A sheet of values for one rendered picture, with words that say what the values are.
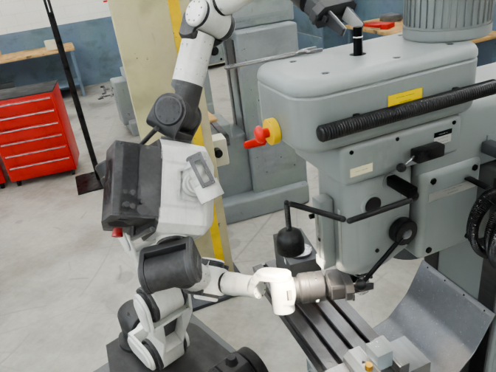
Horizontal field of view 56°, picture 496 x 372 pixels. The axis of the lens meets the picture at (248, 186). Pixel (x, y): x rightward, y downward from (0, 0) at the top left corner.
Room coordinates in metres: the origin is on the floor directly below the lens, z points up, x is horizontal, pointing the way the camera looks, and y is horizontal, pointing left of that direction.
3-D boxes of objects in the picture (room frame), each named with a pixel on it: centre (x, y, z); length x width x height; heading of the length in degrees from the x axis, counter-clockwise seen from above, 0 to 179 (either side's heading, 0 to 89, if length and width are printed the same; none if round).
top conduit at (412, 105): (0.95, -0.37, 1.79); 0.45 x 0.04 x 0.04; 109
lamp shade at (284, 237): (0.99, -0.09, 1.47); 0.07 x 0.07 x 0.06
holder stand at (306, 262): (1.50, -0.15, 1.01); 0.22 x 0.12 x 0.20; 10
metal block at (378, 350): (0.99, -0.32, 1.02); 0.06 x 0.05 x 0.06; 19
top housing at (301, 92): (1.08, -0.30, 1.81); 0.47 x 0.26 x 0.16; 109
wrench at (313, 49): (1.13, -0.10, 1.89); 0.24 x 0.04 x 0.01; 107
